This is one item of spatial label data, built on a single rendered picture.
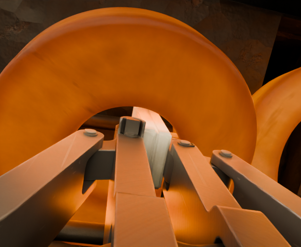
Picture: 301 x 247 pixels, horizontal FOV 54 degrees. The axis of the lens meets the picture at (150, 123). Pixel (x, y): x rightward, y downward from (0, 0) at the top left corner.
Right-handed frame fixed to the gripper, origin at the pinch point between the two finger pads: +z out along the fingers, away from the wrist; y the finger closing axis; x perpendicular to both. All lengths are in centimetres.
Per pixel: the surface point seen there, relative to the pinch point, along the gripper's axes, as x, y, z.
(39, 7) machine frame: 6.8, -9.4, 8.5
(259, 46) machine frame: 7.2, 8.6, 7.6
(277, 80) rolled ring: 4.8, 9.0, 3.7
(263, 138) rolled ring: 0.9, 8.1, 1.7
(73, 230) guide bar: -5.4, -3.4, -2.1
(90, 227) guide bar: -5.1, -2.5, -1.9
